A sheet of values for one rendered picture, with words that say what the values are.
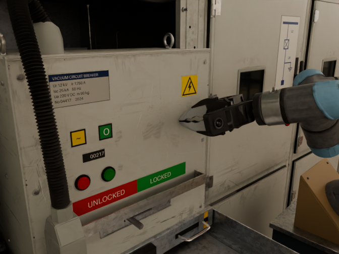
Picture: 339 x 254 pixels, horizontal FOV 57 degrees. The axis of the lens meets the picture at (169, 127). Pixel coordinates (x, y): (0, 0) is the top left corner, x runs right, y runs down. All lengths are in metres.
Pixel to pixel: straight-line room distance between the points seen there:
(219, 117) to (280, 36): 0.78
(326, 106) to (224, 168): 0.64
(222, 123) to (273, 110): 0.10
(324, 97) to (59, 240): 0.52
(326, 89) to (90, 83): 0.44
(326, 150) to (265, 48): 0.63
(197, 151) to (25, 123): 0.46
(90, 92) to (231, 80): 0.63
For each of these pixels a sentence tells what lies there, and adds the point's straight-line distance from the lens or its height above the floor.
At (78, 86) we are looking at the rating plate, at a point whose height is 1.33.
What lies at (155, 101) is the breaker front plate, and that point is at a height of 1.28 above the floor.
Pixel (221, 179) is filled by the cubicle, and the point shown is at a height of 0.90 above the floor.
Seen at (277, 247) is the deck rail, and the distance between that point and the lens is 0.90.
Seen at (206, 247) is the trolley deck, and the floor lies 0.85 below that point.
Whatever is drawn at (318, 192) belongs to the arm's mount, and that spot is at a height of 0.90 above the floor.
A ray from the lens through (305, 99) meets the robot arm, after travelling 0.64.
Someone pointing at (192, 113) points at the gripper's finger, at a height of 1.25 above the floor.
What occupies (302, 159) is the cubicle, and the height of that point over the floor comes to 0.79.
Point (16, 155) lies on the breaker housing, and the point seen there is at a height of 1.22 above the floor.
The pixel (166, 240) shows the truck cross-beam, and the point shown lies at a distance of 0.88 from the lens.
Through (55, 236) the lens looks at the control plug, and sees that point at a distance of 0.57.
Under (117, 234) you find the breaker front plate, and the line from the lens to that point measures 0.77.
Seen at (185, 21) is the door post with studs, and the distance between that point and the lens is 0.97.
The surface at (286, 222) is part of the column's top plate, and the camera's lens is 1.30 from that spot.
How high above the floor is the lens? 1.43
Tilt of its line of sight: 17 degrees down
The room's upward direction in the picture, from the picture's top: straight up
